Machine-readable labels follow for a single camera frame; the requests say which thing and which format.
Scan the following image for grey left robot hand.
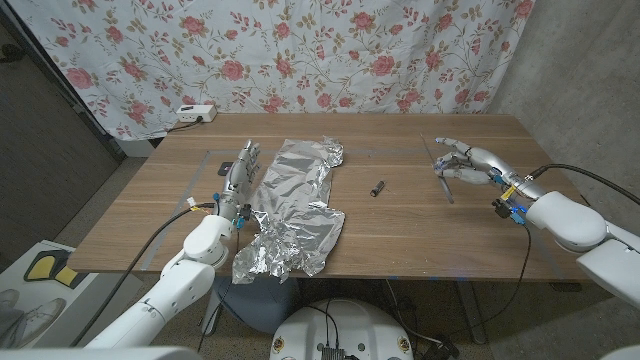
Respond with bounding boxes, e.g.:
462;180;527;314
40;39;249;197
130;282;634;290
213;139;262;221

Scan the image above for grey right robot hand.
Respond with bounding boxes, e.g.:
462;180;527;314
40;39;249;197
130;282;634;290
433;137;549;203

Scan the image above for grey yellow scissors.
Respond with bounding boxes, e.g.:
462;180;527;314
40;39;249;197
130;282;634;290
419;133;456;205

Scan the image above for aluminum foil sheet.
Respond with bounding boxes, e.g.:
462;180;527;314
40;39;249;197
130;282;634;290
230;135;346;286

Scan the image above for white power strip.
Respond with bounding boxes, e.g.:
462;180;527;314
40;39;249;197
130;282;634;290
175;104;218;124

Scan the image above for grey stool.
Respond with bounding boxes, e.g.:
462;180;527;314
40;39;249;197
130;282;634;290
209;275;301;335

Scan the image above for floral backdrop cloth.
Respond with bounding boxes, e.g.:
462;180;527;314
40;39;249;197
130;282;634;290
7;0;536;142

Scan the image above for grey table leg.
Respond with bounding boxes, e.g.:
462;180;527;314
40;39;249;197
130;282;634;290
455;280;489;345
201;288;222;337

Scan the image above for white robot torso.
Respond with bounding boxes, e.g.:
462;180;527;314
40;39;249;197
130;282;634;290
269;298;415;360

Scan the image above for white sneaker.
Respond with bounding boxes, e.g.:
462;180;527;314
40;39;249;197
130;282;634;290
0;288;21;310
9;297;68;346

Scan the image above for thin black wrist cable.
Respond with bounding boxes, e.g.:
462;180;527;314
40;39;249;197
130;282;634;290
196;224;241;353
444;222;533;341

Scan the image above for black power strip cable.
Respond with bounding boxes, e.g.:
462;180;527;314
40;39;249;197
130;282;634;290
167;116;204;134

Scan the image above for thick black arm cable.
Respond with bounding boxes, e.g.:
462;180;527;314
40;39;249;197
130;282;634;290
527;163;640;207
69;202;217;349

